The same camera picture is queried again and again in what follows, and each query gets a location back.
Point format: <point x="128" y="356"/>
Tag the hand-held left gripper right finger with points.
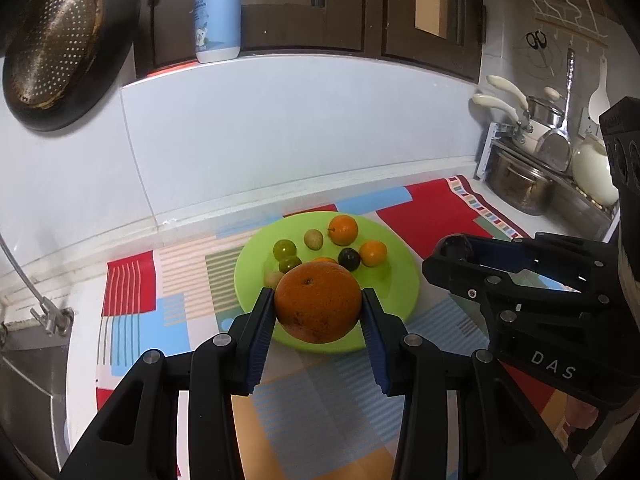
<point x="374" y="340"/>

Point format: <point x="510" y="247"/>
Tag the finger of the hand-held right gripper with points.
<point x="502" y="256"/>
<point x="450" y="275"/>

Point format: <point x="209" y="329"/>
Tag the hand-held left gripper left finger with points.
<point x="260" y="340"/>

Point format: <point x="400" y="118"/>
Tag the green plate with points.
<point x="395" y="285"/>

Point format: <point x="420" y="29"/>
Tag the round brown fruit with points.
<point x="273" y="279"/>
<point x="313" y="239"/>

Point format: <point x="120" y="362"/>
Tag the large speckled orange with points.
<point x="317" y="305"/>

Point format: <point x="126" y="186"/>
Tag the medium orange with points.
<point x="325" y="260"/>
<point x="373" y="254"/>

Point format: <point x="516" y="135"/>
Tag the green persimmon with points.
<point x="290" y="263"/>

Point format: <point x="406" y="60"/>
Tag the small green fruit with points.
<point x="284" y="249"/>

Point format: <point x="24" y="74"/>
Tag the small orange tangerine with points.
<point x="343" y="230"/>

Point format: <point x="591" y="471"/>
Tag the person's right hand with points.
<point x="582" y="415"/>

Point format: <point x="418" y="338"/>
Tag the large steel pot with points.
<point x="517" y="182"/>

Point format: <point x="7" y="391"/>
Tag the colourful patterned mat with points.
<point x="320" y="410"/>

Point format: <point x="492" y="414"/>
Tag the white dish rack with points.
<point x="492" y="152"/>

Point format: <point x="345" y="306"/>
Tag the hanging metal ladle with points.
<point x="555" y="150"/>

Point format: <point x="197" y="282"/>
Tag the white ceramic kettle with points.
<point x="592" y="170"/>

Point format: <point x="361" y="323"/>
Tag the steel saucepan with lid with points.
<point x="545" y="112"/>

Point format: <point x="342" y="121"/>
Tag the white spatula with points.
<point x="599" y="100"/>

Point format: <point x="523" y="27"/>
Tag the metal faucet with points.
<point x="50" y="317"/>

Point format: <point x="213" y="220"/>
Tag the black scissors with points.
<point x="537" y="40"/>

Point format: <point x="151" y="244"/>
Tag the steel sink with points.
<point x="25" y="395"/>

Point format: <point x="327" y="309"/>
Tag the white blue detergent bottle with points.
<point x="217" y="15"/>

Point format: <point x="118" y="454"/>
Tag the black frying pan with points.
<point x="120" y="35"/>

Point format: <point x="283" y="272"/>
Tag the perforated metal strainer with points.
<point x="55" y="45"/>

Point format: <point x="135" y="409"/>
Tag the dark wooden window frame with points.
<point x="370" y="10"/>

